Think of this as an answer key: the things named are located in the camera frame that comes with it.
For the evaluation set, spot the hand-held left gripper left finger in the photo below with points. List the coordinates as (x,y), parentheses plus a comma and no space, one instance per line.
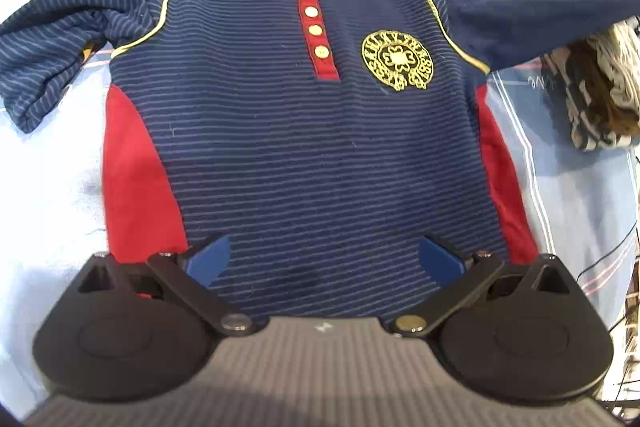
(209,257)

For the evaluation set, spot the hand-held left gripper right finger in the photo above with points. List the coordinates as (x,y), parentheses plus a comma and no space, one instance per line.
(439,259)

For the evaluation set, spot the navy striped red shirt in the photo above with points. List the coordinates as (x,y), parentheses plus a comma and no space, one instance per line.
(300,147)

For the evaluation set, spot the light blue bed sheet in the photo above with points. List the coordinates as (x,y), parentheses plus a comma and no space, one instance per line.
(50,207)

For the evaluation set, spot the brown white patterned cloth pile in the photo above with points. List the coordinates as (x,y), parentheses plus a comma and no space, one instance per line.
(602,92)

